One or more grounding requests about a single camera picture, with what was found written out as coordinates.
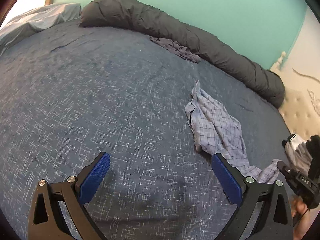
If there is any dark blue patterned bedspread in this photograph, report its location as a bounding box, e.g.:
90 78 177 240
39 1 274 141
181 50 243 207
1 21 289 239

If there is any person's hand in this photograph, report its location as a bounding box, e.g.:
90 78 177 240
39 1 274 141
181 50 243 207
291 196 319 240

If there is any blue plaid shirt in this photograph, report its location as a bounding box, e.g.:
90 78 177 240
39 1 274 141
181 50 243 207
185 81 279 184

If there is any dark grey rolled duvet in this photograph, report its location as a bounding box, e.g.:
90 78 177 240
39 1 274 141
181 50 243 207
80 0 285 108

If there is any light blue pillow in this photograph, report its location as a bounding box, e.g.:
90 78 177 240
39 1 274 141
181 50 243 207
1 3 81 54

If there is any cream tufted headboard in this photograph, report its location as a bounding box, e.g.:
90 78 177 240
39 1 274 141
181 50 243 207
270 51 319 140

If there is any grey black clothing pile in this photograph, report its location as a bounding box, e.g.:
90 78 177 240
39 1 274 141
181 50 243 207
284 134 313 176

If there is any crumpled purple-grey garment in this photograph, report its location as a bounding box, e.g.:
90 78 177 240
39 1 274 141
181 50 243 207
149 36 201 63

